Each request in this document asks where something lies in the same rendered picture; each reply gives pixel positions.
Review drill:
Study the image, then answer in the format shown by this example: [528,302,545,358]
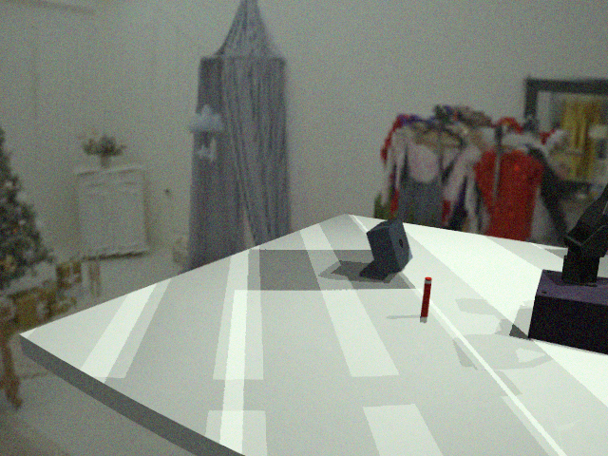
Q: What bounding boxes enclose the dark red cylindrical peg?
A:
[421,277,432,317]

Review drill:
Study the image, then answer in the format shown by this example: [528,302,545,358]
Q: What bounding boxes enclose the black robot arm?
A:
[561,183,608,288]

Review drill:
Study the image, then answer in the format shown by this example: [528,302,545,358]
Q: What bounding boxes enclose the grey sloped panel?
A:
[359,217,412,280]

